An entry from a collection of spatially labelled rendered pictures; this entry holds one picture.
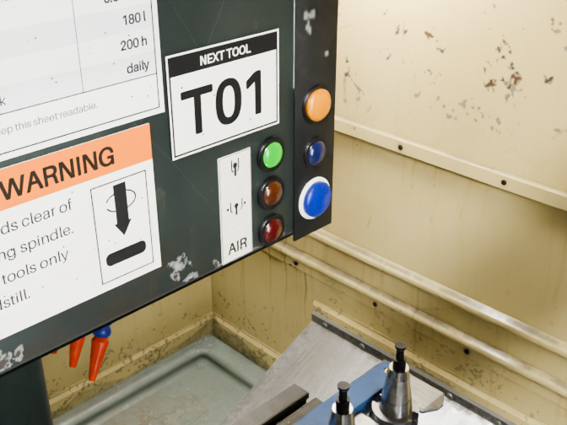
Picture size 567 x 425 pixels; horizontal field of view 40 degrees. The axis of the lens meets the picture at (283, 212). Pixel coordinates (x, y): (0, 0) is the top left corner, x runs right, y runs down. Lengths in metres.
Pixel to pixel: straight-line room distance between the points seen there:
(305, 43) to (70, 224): 0.22
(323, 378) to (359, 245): 0.31
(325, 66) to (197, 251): 0.17
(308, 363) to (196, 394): 0.40
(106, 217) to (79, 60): 0.10
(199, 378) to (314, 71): 1.61
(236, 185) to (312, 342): 1.29
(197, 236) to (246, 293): 1.49
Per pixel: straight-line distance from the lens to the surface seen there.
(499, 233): 1.44
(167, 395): 2.09
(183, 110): 0.51
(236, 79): 0.54
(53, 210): 0.48
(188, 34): 0.50
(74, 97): 0.46
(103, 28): 0.47
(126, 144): 0.49
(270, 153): 0.57
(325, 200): 0.63
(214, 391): 2.09
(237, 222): 0.58
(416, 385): 1.13
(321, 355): 1.80
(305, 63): 0.58
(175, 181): 0.53
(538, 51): 1.30
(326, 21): 0.59
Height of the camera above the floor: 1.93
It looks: 28 degrees down
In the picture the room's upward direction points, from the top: straight up
